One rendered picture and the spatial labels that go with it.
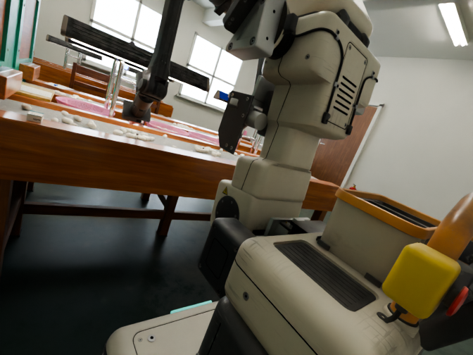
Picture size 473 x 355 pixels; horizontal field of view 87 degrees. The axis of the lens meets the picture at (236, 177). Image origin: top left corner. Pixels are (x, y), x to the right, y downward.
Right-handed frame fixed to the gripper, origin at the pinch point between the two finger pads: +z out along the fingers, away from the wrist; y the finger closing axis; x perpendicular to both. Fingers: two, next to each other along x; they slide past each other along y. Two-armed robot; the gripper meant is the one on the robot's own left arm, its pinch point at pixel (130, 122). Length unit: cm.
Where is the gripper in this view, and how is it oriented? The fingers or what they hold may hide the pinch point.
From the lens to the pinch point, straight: 112.1
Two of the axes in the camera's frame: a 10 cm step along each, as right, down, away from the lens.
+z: -6.0, 3.1, 7.4
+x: 0.8, 9.4, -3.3
